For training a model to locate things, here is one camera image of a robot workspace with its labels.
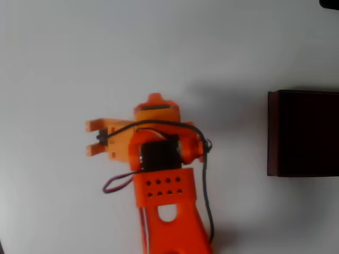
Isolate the orange camera mount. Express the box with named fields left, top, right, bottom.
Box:
left=85, top=119, right=110, bottom=158

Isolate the black cable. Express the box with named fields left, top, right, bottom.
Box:
left=105, top=119, right=215, bottom=243

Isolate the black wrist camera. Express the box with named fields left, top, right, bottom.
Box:
left=95, top=128, right=108, bottom=147

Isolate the dark red box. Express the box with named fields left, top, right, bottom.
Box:
left=266, top=89, right=339, bottom=178

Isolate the black rounded object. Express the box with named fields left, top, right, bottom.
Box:
left=318, top=0, right=339, bottom=11

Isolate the purple red servo cable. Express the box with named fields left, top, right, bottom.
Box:
left=102, top=170, right=136, bottom=195

